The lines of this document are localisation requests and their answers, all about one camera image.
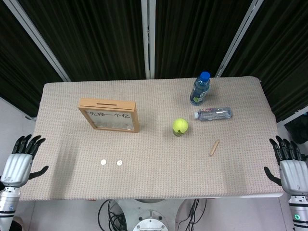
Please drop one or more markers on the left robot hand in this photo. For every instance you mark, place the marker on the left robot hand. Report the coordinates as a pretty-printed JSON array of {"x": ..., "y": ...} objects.
[{"x": 16, "y": 166}]

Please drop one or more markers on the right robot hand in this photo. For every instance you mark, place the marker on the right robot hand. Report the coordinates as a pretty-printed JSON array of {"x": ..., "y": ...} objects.
[{"x": 294, "y": 173}]

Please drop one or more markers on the silver coin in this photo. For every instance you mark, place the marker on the silver coin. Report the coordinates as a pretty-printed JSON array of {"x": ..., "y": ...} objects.
[
  {"x": 103, "y": 162},
  {"x": 119, "y": 162}
]

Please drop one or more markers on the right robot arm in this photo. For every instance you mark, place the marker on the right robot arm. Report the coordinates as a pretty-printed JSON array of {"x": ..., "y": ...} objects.
[{"x": 298, "y": 211}]

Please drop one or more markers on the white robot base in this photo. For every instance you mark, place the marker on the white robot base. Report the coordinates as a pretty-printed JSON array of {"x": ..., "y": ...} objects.
[{"x": 149, "y": 216}]

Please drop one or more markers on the short wooden dowel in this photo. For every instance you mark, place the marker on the short wooden dowel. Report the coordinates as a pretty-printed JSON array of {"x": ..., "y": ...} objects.
[{"x": 214, "y": 148}]

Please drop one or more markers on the clear plastic water bottle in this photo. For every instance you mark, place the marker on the clear plastic water bottle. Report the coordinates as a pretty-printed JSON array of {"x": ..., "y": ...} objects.
[{"x": 214, "y": 113}]

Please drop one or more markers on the black pleated curtain panel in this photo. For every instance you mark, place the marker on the black pleated curtain panel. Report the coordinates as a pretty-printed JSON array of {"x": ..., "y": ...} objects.
[
  {"x": 284, "y": 48},
  {"x": 96, "y": 36},
  {"x": 14, "y": 60},
  {"x": 192, "y": 36}
]

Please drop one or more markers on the yellow tennis ball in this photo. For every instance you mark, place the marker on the yellow tennis ball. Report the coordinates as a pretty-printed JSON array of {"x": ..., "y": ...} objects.
[{"x": 180, "y": 125}]

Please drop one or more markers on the blue sports drink bottle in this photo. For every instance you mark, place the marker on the blue sports drink bottle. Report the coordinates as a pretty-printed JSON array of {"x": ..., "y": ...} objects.
[{"x": 199, "y": 91}]

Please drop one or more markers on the beige woven tablecloth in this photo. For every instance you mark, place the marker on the beige woven tablecloth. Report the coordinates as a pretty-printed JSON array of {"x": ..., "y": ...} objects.
[{"x": 154, "y": 173}]

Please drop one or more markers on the wooden coin box frame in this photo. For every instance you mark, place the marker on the wooden coin box frame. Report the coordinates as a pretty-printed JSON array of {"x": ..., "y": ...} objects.
[{"x": 108, "y": 106}]

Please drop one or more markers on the white partition frame post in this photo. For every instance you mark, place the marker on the white partition frame post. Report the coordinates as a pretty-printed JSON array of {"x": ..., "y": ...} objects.
[
  {"x": 36, "y": 36},
  {"x": 240, "y": 36},
  {"x": 145, "y": 36}
]

